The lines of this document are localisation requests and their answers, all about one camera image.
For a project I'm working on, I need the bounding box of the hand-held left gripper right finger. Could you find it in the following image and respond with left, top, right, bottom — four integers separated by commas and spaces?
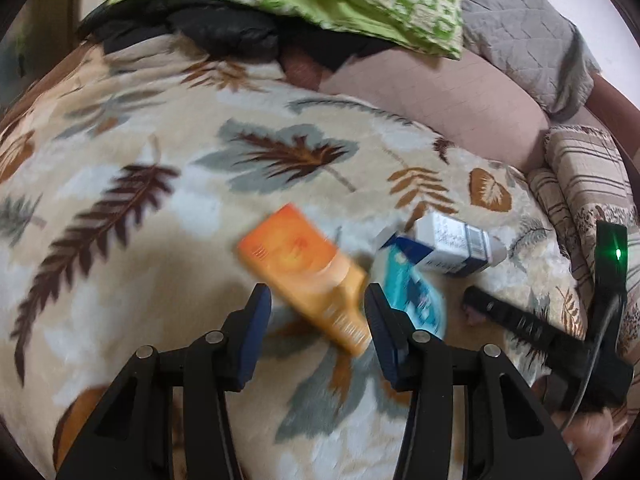
364, 282, 583, 480

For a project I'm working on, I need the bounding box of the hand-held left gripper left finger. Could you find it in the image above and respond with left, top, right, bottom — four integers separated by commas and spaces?
56, 282, 273, 480

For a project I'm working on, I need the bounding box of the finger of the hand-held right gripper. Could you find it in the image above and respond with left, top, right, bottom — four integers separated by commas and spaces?
462, 285, 563, 356

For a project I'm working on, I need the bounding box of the teal foil packet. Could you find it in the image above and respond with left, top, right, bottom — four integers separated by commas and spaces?
382, 246, 447, 338

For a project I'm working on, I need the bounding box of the orange carton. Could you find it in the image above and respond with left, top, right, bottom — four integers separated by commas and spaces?
236, 203, 373, 358

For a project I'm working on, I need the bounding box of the blue and white carton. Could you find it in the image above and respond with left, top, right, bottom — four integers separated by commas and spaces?
377, 211, 508, 278

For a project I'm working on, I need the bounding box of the person's right hand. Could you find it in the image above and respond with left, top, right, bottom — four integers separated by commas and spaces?
530, 380, 633, 466

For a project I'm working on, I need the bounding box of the floral striped folded quilt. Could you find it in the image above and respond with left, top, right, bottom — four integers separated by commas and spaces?
527, 126, 640, 331

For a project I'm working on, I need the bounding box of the leaf print beige blanket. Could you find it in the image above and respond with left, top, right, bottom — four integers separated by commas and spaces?
0, 42, 588, 480

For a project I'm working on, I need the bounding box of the grey quilted pillow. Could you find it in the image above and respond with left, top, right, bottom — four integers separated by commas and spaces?
450, 0, 601, 121

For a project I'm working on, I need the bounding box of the black jacket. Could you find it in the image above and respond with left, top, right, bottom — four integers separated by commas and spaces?
75, 2, 396, 73

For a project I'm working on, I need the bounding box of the green checkered quilt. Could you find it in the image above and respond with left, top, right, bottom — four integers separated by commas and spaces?
107, 0, 463, 60

